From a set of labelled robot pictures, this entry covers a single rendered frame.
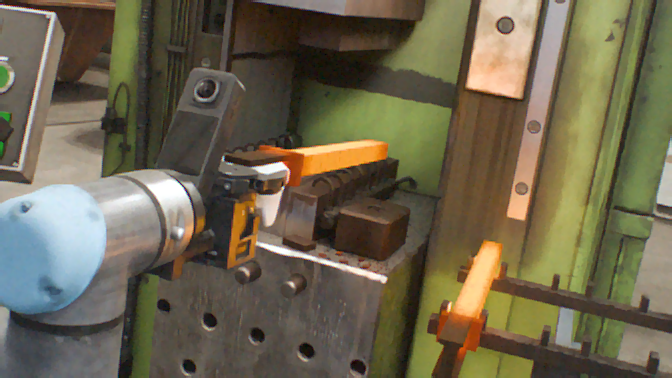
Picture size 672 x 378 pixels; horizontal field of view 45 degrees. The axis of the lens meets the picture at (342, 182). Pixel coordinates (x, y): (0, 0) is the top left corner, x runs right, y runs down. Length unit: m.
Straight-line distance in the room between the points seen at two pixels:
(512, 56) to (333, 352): 0.52
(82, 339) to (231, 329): 0.77
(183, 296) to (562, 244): 0.61
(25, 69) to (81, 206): 0.90
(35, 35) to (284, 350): 0.66
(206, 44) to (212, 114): 0.82
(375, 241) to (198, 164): 0.62
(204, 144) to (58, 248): 0.20
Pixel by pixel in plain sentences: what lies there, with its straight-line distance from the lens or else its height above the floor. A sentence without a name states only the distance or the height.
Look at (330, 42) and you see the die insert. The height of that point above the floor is 1.22.
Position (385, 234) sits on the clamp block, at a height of 0.96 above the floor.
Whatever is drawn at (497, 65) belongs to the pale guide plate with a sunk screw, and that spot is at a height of 1.23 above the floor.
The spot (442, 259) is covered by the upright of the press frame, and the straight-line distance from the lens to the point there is 1.38.
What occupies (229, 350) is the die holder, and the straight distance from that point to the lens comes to 1.34.
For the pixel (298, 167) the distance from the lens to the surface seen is 0.83.
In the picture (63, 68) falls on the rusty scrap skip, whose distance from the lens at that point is 7.94.
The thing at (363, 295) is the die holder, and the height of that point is 0.88.
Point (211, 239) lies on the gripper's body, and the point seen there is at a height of 1.09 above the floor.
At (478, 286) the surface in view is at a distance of 1.06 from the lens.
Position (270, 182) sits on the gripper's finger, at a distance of 0.72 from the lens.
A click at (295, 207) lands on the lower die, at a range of 1.29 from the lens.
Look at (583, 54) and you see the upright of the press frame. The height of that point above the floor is 1.27.
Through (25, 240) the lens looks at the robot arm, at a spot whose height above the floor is 1.13.
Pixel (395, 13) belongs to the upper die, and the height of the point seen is 1.28.
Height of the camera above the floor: 1.31
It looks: 13 degrees down
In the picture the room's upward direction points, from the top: 9 degrees clockwise
